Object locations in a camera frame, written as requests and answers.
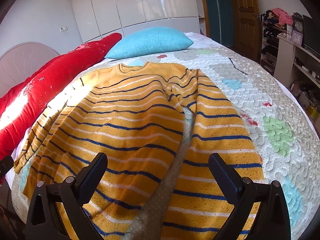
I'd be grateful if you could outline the long red pillow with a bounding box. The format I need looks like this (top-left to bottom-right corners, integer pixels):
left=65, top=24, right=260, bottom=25
left=1, top=33, right=122, bottom=159

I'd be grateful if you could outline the white wall socket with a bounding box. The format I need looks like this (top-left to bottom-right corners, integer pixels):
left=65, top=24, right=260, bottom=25
left=60, top=27, right=68, bottom=32

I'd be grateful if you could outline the yellow striped knit sweater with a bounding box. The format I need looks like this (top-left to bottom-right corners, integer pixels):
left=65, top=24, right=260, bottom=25
left=15, top=62, right=264, bottom=239

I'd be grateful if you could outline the brown wooden door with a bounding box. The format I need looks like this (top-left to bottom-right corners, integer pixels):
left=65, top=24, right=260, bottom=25
left=231, top=0, right=261, bottom=61

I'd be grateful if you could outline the purple square clock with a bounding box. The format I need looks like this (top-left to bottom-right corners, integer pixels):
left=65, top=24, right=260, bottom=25
left=291, top=30, right=303, bottom=46

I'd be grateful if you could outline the white open shelf unit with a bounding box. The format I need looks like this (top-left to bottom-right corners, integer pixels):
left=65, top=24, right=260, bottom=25
left=260, top=19, right=320, bottom=111

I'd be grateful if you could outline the dark ornate mantel clock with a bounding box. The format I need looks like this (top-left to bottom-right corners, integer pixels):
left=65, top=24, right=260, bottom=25
left=292, top=12, right=304, bottom=34

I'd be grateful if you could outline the white fleece blanket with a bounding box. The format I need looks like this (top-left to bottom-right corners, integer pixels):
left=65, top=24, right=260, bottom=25
left=184, top=32, right=223, bottom=49

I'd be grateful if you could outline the white glossy wardrobe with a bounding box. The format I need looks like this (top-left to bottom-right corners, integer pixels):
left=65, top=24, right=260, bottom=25
left=71, top=0, right=200, bottom=42

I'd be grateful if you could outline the pink round headboard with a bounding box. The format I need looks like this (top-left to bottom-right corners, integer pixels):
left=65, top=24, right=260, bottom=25
left=0, top=42, right=59, bottom=96

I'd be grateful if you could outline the turquoise knit cushion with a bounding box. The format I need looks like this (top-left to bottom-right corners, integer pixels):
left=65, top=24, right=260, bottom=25
left=105, top=27, right=194, bottom=60

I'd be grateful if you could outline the black monitor screen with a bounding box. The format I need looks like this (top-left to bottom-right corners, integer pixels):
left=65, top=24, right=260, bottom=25
left=303, top=15, right=320, bottom=55

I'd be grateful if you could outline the pink clothes pile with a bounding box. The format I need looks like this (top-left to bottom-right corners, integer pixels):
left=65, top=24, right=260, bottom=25
left=272, top=8, right=293, bottom=27

